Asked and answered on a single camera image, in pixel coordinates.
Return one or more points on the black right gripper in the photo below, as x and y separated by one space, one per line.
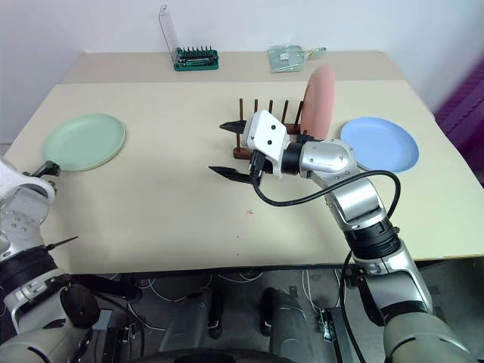
260 164

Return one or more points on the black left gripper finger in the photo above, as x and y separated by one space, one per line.
60 243
49 169

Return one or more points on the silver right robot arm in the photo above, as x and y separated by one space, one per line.
340 159

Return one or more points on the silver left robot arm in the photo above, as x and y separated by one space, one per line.
22 230

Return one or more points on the wooden dish rack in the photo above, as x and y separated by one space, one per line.
239 151

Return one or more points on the green plate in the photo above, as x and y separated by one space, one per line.
85 141

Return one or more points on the beige table mat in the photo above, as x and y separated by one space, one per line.
159 204

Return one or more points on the green screwdriver bit case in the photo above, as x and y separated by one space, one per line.
196 60

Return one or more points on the pink plate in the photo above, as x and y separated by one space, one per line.
321 102

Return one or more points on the clear plastic bag with parts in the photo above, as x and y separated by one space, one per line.
285 58

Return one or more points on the blue plate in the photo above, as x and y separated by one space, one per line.
380 145

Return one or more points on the grey robot right leg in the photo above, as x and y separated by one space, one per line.
291 325

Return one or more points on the dark rounded robot torso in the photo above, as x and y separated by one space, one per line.
242 356

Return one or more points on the purple cloth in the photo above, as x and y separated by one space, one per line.
467 102

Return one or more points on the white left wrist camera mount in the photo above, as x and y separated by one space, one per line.
20 185

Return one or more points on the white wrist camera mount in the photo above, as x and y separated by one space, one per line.
20 185
264 136

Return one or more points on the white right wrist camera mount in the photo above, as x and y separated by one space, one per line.
264 136

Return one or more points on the black metal bracket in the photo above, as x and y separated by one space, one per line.
338 332

